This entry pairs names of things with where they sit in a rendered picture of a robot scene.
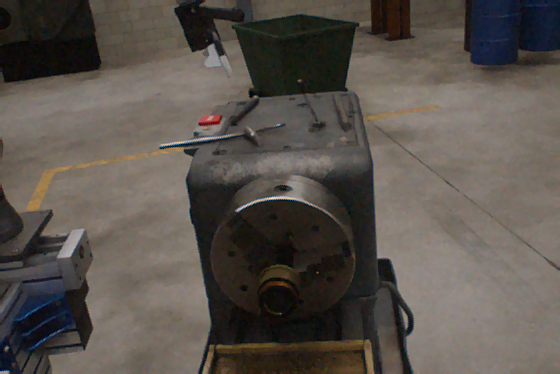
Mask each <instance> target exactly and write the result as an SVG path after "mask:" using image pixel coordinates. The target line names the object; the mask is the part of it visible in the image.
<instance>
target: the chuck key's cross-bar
mask: <svg viewBox="0 0 560 374"><path fill-rule="evenodd" d="M283 126H286V123H285V122H282V123H275V124H271V125H267V126H264V127H260V128H256V129H253V130H254V131H255V132H256V133H258V132H261V131H265V130H273V129H276V128H280V127H283ZM243 136H246V131H241V132H238V133H234V134H229V135H223V136H217V137H205V138H199V139H193V140H188V141H182V142H175V143H169V144H160V145H159V147H160V149H166V148H171V147H177V146H183V145H189V144H201V143H207V142H213V141H218V140H224V139H231V138H236V137H243Z"/></svg>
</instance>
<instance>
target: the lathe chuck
mask: <svg viewBox="0 0 560 374"><path fill-rule="evenodd" d="M277 186H288V187H289V188H290V190H289V191H288V192H278V191H275V188H276V187H277ZM235 210H236V212H237V213H238V215H241V216H242V217H243V218H244V219H245V220H246V222H249V223H250V224H251V225H252V226H253V228H255V229H257V230H258V231H259V232H260V233H261V234H262V235H263V236H265V237H266V238H267V239H268V240H269V241H270V242H271V243H273V244H274V245H276V244H288V245H290V246H292V247H294V248H295V249H296V250H298V251H301V250H309V249H314V248H318V247H323V246H326V245H331V244H335V243H344V242H348V241H349V242H350V245H351V249H352V257H351V256H350V257H345V264H346V268H345V269H340V270H335V271H326V272H325V278H318V279H314V280H311V286H307V287H302V292H301V294H300V298H299V300H298V302H297V305H296V307H295V311H294V312H293V314H290V315H289V316H288V317H285V318H276V320H282V321H289V320H299V319H303V318H307V317H310V316H313V315H315V314H319V313H321V312H323V311H324V310H326V309H327V308H329V307H330V306H332V305H333V304H335V303H336V302H337V301H338V299H340V298H341V297H342V296H343V294H344V293H345V291H346V290H347V288H348V286H349V285H350V283H351V281H352V277H353V273H354V269H355V254H354V245H353V237H352V227H351V224H350V222H349V220H348V218H347V216H346V215H345V212H344V210H343V209H342V208H341V207H340V206H339V205H338V202H337V201H335V200H334V199H332V198H331V196H330V195H328V194H326V193H324V191H322V190H320V189H318V188H317V187H315V186H310V185H309V184H306V183H302V182H299V181H294V180H272V181H267V182H263V183H260V184H258V185H255V186H251V187H249V188H248V189H246V190H245V191H244V192H242V193H241V194H238V196H237V197H235V198H234V199H233V200H232V201H231V203H230V204H229V205H228V206H227V208H225V210H224V214H223V215H222V217H221V219H220V222H219V224H218V227H217V232H216V235H215V236H214V239H213V243H212V246H211V252H210V260H211V266H212V270H213V273H214V275H215V278H216V279H217V283H218V285H220V287H221V288H222V290H223V291H224V293H225V294H226V295H227V296H228V297H229V298H230V299H231V300H232V301H233V302H235V303H236V304H237V305H239V306H240V307H242V308H244V309H245V310H246V311H248V312H250V313H252V314H256V315H258V313H259V310H260V306H259V298H258V288H257V280H258V276H257V275H256V274H254V273H253V271H252V268H253V265H252V264H250V263H249V262H248V261H246V259H245V258H244V257H242V255H243V250H240V249H239V248H238V246H237V245H236V244H234V243H232V242H231V240H230V239H228V236H229V232H230V229H231V228H230V227H228V226H227V225H226V224H225V223H226V222H225V220H226V219H227V218H228V217H229V216H230V215H231V214H232V213H233V212H234V211H235ZM293 258H294V257H289V258H281V257H277V258H276V264H285V265H287V266H288V267H290V268H292V269H293Z"/></svg>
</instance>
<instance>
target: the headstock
mask: <svg viewBox="0 0 560 374"><path fill-rule="evenodd" d="M307 95H308V97H309V102H310V103H311V105H312V108H313V109H314V111H315V113H316V115H317V119H319V121H321V122H322V123H325V125H324V126H321V127H314V126H312V123H315V122H314V121H315V120H314V118H313V116H312V114H311V112H310V110H309V106H308V104H307V102H306V101H305V98H304V96H303V95H285V96H274V97H263V98H260V101H259V102H257V103H256V104H255V105H254V106H253V108H252V109H249V110H248V111H247V112H246V114H245V115H244V116H241V117H240V118H239V119H238V121H237V122H236V123H231V120H230V116H231V115H233V114H234V113H235V112H236V111H237V110H238V109H240V108H241V107H242V106H243V105H245V104H246V102H248V101H250V100H251V99H242V100H233V101H231V102H228V103H227V104H221V105H217V107H215V109H213V111H212V112H211V114H210V116H216V115H222V116H226V117H227V118H226V120H225V122H224V124H223V126H222V128H221V130H220V131H214V132H203V133H200V134H199V135H198V136H197V137H207V136H215V137H217V136H223V135H229V134H234V133H238V132H241V131H244V129H245V128H246V126H250V127H251V128H252V129H256V128H260V127H264V126H267V125H271V124H275V123H282V122H285V123H286V126H283V127H280V128H276V129H273V130H265V131H261V132H258V133H257V134H258V136H259V137H261V138H262V139H263V144H261V145H258V144H256V143H255V141H254V140H252V139H251V138H250V137H248V136H247V135H246V136H243V137H236V138H231V139H224V140H218V141H213V142H207V143H204V144H203V147H202V148H200V149H198V150H197V151H196V153H195V155H194V157H193V159H192V162H191V165H190V167H189V172H188V174H187V177H186V179H185V180H186V185H187V190H188V194H189V204H190V208H189V215H190V220H191V223H192V224H194V229H195V234H196V243H197V249H198V253H199V258H200V263H201V268H202V273H203V283H204V287H205V292H206V297H207V299H209V300H210V301H213V302H224V301H232V300H231V299H230V298H229V297H228V296H227V295H226V294H225V293H224V291H223V290H222V288H221V287H220V285H218V283H217V279H216V278H215V275H214V273H213V270H212V266H211V260H210V252H211V246H212V243H213V239H214V236H215V235H216V232H217V227H218V224H219V222H220V219H221V217H222V215H223V212H224V208H225V207H226V205H227V203H228V202H229V201H230V200H231V197H232V196H233V195H234V194H236V193H237V192H238V190H239V189H240V188H241V187H243V186H245V185H246V184H248V183H250V182H252V181H253V180H255V179H260V178H262V177H265V176H269V175H275V174H292V175H298V176H302V177H305V178H308V179H313V180H315V181H317V182H318V183H320V184H322V185H324V186H326V187H327V188H328V189H330V190H331V192H332V193H333V194H335V195H336V196H337V197H338V199H339V200H340V201H341V202H342V203H343V205H344V206H345V209H346V211H347V213H348V215H349V217H350V220H351V223H352V237H353V245H354V254H355V269H354V273H353V277H352V281H351V283H350V285H349V286H348V288H347V290H346V291H345V293H344V294H343V296H342V297H353V296H368V295H371V294H373V293H374V292H376V291H377V290H378V288H379V281H378V262H377V243H376V222H375V202H374V182H373V158H372V155H371V151H370V147H369V143H368V139H367V136H366V128H365V124H364V120H363V116H362V113H361V109H360V105H359V98H358V96H357V95H356V94H355V93H353V92H341V91H339V92H328V93H317V94H307ZM333 95H339V96H340V98H341V100H342V102H343V105H344V107H345V111H346V114H347V116H348V118H349V120H350V123H351V124H352V128H351V129H350V130H344V128H343V126H342V123H341V121H340V118H339V116H338V110H337V108H336V105H335V103H334V101H333ZM342 137H345V138H346V139H347V141H343V142H341V141H339V140H338V139H339V138H342ZM334 142H335V144H334V148H333V147H327V148H326V145H327V144H331V143H334ZM318 147H319V149H320V150H318V151H315V149H317V148H318ZM350 188H351V189H350ZM347 207H348V208H347ZM352 211H353V212H352ZM357 212H358V213H357ZM360 214H361V215H360ZM218 217H219V218H218ZM361 220H362V221H361ZM206 228H207V229H206ZM356 237H357V238H356ZM359 267H360V268H359ZM369 270H370V271H369Z"/></svg>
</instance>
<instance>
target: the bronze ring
mask: <svg viewBox="0 0 560 374"><path fill-rule="evenodd" d="M257 288H258V298H259V306H260V309H261V311H262V312H263V313H264V314H267V315H268V316H270V317H273V318H285V317H288V316H289V315H290V314H293V312H294V311H295V307H296V305H297V302H298V300H299V298H300V294H301V292H302V278H301V277H300V275H299V274H298V273H297V272H296V271H295V270H293V269H292V268H290V267H288V266H287V265H285V264H276V265H273V266H269V267H267V268H266V269H265V270H263V271H261V272H260V275H259V277H258V280H257Z"/></svg>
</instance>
